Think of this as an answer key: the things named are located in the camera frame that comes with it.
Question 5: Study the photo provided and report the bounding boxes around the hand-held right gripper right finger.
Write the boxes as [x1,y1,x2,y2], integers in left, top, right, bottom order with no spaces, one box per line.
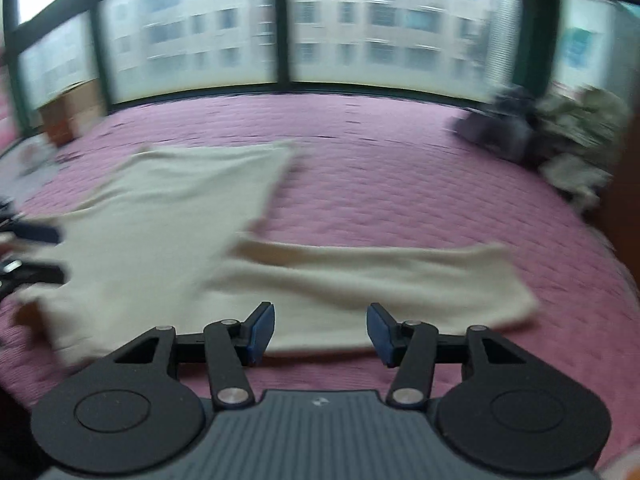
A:
[367,302,528,409]

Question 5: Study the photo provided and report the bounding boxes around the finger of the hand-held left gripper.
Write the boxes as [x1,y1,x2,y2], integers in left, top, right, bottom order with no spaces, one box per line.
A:
[12,223,63,244]
[0,262,67,286]

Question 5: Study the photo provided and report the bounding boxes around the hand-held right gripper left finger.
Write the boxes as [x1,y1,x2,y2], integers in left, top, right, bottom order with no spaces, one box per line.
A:
[115,301,276,409]

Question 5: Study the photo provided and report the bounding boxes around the cream long-sleeved top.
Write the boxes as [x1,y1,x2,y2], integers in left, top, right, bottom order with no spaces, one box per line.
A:
[15,140,543,367]

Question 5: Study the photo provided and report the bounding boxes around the pale patterned crumpled clothes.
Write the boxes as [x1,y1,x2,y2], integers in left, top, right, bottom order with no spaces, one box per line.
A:
[535,85,632,212]

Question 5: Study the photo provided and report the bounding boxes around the clear plastic bag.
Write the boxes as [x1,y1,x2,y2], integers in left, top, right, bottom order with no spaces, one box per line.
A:
[15,139,57,177]

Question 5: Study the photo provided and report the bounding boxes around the cardboard box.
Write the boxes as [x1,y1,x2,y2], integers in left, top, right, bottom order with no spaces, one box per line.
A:
[37,80,108,147]

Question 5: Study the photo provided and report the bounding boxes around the pink foam floor mat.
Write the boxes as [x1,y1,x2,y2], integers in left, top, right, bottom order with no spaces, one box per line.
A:
[0,92,640,471]

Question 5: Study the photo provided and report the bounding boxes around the brown wooden cabinet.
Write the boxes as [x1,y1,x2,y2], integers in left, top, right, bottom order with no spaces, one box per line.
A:
[600,105,640,273]

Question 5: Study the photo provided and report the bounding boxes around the beige apartment building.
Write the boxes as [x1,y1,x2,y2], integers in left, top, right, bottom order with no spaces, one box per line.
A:
[20,0,526,106]

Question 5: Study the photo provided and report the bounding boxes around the white panel with blue print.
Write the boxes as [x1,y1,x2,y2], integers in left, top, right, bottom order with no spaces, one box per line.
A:
[559,0,617,92]

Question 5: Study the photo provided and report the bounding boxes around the green window frame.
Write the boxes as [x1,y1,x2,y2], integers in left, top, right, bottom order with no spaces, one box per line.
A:
[0,0,640,131]

